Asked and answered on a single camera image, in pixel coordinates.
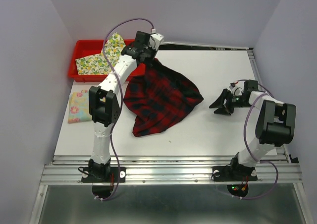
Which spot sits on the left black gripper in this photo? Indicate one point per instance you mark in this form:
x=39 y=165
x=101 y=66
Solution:
x=153 y=51

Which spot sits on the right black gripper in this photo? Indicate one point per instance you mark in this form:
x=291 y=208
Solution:
x=226 y=110

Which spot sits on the red navy plaid skirt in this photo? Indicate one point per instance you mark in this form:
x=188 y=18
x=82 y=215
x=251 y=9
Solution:
x=160 y=99

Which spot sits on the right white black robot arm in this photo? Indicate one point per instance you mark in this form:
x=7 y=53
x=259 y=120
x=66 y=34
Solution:
x=275 y=127

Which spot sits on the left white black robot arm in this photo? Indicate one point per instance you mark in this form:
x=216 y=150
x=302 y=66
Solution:
x=105 y=108

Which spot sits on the lemon print skirt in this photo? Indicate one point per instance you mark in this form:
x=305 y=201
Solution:
x=97 y=64

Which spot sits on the red plastic bin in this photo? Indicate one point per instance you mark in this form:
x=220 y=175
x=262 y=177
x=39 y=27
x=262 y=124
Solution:
x=85 y=48

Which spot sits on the pastel floral folded skirt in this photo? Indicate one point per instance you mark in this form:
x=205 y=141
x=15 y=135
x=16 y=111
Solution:
x=79 y=107

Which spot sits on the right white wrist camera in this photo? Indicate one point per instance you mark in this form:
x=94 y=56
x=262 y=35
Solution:
x=235 y=89

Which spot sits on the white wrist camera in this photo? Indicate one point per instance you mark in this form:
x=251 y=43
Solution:
x=235 y=89
x=155 y=39

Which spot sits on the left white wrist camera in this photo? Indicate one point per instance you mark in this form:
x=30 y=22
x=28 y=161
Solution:
x=155 y=39

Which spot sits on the aluminium right side rail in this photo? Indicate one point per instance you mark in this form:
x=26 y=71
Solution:
x=275 y=125

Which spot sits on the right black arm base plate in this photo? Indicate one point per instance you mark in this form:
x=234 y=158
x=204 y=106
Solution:
x=227 y=173

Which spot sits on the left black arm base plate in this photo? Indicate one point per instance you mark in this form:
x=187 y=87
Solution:
x=115 y=175

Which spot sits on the aluminium front rail frame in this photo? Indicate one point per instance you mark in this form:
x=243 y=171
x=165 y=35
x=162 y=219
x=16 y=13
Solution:
x=159 y=170

